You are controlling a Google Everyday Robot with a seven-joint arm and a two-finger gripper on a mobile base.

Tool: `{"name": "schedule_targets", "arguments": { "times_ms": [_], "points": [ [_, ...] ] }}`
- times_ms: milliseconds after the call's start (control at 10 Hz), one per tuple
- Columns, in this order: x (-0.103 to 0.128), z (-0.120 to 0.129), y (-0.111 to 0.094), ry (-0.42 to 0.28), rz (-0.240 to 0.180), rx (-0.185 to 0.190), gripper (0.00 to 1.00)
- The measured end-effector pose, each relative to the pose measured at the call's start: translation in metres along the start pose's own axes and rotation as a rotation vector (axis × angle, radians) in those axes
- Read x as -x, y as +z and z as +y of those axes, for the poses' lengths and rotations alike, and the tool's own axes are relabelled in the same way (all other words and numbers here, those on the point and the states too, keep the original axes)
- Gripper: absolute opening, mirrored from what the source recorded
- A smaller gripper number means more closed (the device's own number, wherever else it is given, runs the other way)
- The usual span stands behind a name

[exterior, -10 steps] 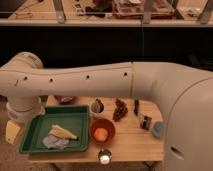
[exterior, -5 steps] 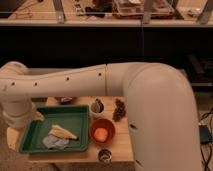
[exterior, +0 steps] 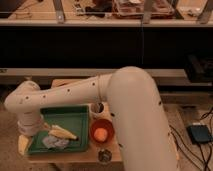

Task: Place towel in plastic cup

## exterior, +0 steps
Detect yellow sponge gripper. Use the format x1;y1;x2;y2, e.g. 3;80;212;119
18;135;30;155

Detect grey blue towel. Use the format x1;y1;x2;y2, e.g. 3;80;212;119
42;135;69;149

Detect yellow corn cob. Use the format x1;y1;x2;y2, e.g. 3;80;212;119
49;125;78;140

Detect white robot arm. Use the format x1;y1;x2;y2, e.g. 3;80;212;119
4;66;179;171

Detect green plastic tray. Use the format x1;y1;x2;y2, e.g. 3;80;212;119
27;105;89;155

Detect orange ball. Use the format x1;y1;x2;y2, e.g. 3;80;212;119
94;128;108;142

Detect orange bowl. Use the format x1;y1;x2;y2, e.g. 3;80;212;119
89;119;115;146

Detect black foot pedal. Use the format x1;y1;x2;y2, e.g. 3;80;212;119
187;125;212;144

